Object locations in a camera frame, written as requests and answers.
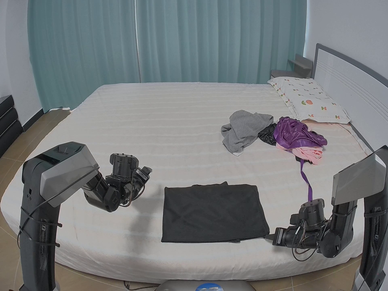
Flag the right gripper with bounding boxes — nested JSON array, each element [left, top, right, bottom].
[[264, 226, 319, 250]]

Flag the pink garment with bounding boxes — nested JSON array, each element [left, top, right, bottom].
[[275, 145, 324, 167]]

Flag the black glossy garment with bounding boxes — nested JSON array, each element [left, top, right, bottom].
[[258, 123, 278, 147]]

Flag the blue-green curtain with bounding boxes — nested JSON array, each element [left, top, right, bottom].
[[27, 0, 142, 113], [135, 0, 308, 85]]

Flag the pale pink pillow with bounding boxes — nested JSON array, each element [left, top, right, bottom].
[[300, 118, 353, 127]]

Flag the black T-shirt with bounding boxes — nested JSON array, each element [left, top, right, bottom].
[[161, 181, 270, 244]]

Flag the purple satin garment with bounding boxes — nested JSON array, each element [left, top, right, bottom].
[[272, 117, 329, 202]]

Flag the grey bedside table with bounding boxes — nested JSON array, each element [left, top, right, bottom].
[[270, 54, 313, 79]]

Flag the black cable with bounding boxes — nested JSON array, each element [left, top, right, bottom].
[[119, 178, 147, 208], [291, 246, 319, 262]]

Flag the grey garment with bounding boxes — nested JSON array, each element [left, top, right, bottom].
[[221, 110, 275, 157]]

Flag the black chest of drawers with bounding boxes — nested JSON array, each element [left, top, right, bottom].
[[0, 95, 23, 157]]

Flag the white printed pillow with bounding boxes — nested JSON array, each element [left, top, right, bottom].
[[267, 77, 352, 124]]

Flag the bed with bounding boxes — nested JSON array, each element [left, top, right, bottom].
[[0, 43, 388, 284]]

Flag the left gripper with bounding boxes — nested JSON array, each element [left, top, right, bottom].
[[123, 166, 153, 200]]

